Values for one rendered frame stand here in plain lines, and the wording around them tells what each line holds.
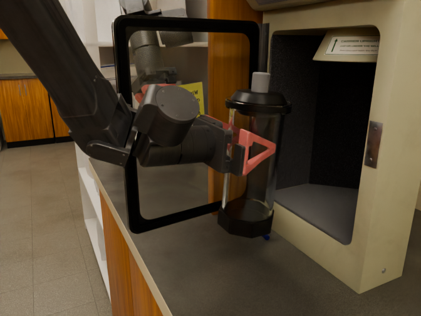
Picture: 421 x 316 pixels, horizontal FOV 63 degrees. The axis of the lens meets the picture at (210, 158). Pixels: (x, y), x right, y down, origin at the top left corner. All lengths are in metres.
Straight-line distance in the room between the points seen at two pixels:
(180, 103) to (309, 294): 0.40
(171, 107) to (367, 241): 0.38
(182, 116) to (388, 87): 0.30
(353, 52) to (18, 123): 5.06
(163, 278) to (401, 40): 0.53
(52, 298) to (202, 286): 1.69
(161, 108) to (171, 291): 0.34
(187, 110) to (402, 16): 0.31
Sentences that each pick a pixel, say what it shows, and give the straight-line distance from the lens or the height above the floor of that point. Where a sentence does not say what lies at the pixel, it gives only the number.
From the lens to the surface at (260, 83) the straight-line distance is 0.56.
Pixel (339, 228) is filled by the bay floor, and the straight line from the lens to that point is 0.71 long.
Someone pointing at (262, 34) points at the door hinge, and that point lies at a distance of 0.78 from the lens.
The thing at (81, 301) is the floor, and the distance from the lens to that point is 2.20.
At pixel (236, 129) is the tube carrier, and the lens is 0.55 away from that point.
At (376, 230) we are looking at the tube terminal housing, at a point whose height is 1.06.
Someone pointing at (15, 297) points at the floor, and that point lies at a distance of 2.37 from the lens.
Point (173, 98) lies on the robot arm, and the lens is 0.44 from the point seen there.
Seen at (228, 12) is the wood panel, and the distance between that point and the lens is 0.80.
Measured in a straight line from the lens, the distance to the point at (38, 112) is 5.40.
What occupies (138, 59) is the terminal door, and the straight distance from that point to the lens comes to 0.63.
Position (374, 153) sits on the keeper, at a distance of 0.58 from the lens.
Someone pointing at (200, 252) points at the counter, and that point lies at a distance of 0.74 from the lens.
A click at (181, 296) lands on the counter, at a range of 0.63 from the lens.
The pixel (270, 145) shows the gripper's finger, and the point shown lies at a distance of 0.55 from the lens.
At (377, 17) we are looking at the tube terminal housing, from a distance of 0.58.
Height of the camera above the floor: 1.34
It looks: 18 degrees down
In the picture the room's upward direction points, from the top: straight up
